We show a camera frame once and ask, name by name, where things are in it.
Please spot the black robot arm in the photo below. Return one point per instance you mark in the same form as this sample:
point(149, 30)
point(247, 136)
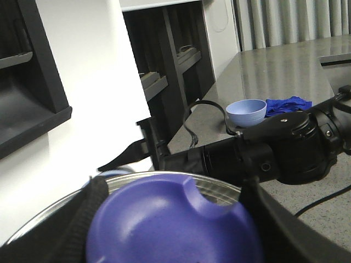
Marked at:
point(293, 148)

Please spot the grey vertical curtain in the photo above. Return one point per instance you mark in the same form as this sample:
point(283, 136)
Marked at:
point(262, 24)

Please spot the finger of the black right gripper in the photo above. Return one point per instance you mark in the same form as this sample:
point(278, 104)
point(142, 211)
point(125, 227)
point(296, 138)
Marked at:
point(284, 237)

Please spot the kitchen sink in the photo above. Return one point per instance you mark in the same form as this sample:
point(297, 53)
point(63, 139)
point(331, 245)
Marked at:
point(337, 70)

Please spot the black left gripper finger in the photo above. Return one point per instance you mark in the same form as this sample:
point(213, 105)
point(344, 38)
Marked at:
point(62, 236)

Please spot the black wall shelf unit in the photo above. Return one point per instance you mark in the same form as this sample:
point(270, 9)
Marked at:
point(172, 53)

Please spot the glass lid with blue knob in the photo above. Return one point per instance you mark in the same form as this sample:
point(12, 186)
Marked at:
point(166, 217)

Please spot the light blue bowl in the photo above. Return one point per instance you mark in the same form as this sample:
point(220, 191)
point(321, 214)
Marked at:
point(247, 113)

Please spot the blue cloth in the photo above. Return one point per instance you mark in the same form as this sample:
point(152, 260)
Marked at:
point(292, 104)

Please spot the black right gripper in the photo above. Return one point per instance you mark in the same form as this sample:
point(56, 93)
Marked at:
point(188, 161)

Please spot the light blue ribbed cup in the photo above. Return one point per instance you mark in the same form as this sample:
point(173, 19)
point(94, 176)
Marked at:
point(112, 173)

